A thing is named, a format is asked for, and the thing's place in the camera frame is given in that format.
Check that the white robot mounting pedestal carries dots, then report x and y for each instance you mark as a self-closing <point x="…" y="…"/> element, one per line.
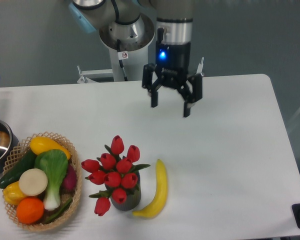
<point x="127" y="59"/>

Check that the green bean pod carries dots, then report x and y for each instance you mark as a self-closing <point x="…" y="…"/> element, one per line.
<point x="59" y="212"/>

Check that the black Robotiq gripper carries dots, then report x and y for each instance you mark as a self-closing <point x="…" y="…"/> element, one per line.
<point x="170" y="70"/>

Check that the green bok choy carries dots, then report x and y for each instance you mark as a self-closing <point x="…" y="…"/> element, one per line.
<point x="54" y="164"/>

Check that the dark green cucumber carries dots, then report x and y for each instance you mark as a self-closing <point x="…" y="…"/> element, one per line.
<point x="27" y="162"/>

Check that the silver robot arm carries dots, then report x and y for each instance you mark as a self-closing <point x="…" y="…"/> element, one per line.
<point x="167" y="20"/>

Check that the yellow bell pepper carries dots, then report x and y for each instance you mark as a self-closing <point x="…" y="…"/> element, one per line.
<point x="12" y="194"/>

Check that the purple sweet potato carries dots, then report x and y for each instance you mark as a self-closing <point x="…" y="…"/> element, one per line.
<point x="70" y="180"/>

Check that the yellow banana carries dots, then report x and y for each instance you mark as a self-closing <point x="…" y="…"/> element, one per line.
<point x="155" y="207"/>

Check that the dark grey ribbed vase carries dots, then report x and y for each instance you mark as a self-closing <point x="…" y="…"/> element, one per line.
<point x="124" y="190"/>

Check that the white round radish slice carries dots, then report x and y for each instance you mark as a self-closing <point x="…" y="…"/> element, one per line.
<point x="33" y="182"/>

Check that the red tulip bouquet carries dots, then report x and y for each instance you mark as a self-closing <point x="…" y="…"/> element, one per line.
<point x="111" y="161"/>

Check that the woven wicker basket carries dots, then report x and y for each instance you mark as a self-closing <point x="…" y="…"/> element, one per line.
<point x="17" y="153"/>

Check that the yellow squash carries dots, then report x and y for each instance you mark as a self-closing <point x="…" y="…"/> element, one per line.
<point x="41" y="144"/>

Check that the orange fruit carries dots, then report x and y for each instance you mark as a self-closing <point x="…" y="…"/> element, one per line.
<point x="30" y="210"/>

